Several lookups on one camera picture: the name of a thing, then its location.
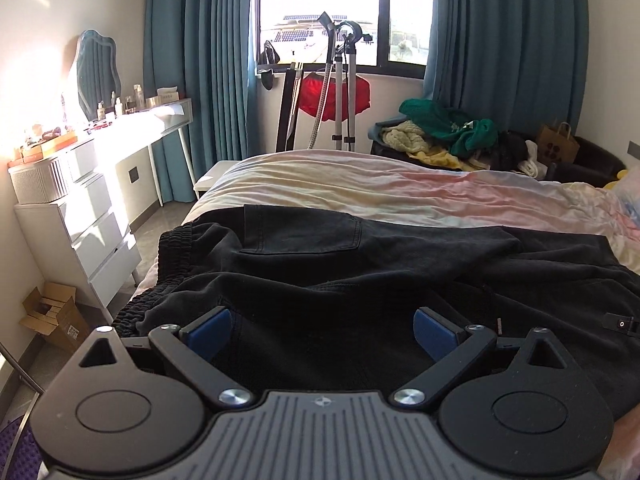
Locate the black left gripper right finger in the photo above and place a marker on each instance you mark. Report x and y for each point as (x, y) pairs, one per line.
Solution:
(454, 350)

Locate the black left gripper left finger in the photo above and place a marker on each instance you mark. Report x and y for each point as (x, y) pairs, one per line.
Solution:
(190, 350)

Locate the black pants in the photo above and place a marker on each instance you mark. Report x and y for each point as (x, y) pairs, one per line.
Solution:
(325, 301)

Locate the cardboard box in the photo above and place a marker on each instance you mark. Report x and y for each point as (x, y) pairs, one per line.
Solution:
(54, 316)

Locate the white drawer dresser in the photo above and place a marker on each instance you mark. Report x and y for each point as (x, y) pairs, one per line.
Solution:
(82, 239)

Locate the white stool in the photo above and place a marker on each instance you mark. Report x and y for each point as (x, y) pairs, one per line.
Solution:
(207, 180)

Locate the chrome curved pole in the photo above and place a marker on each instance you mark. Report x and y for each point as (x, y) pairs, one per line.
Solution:
(37, 390)

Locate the purple cushion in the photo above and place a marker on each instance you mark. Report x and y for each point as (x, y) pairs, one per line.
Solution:
(26, 460)

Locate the green garment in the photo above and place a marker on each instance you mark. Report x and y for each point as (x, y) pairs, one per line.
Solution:
(455, 130)

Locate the beige knitted garment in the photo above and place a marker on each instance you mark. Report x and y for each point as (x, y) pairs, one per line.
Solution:
(406, 137)

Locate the white vanity table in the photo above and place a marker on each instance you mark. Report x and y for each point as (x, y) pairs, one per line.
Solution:
(119, 139)

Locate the brown paper bag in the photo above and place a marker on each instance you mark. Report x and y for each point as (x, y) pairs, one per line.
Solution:
(556, 144)

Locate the white perforated speaker box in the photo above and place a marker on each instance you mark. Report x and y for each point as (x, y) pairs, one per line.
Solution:
(39, 182)

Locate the black armchair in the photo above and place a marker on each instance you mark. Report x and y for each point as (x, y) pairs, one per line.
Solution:
(592, 164)

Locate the orange box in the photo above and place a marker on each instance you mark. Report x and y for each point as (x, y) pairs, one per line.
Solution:
(42, 149)

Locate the wavy vanity mirror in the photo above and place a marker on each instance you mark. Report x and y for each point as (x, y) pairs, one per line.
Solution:
(98, 80)

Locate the teal curtain right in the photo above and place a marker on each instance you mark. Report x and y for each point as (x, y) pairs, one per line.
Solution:
(520, 63)

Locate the teal curtain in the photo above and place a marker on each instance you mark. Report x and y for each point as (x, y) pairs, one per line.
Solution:
(520, 63)
(204, 49)

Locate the teal curtain left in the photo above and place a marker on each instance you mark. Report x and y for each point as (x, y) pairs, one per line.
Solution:
(204, 49)

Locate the silver garment steamer stand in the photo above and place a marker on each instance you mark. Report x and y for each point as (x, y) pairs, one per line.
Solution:
(340, 74)

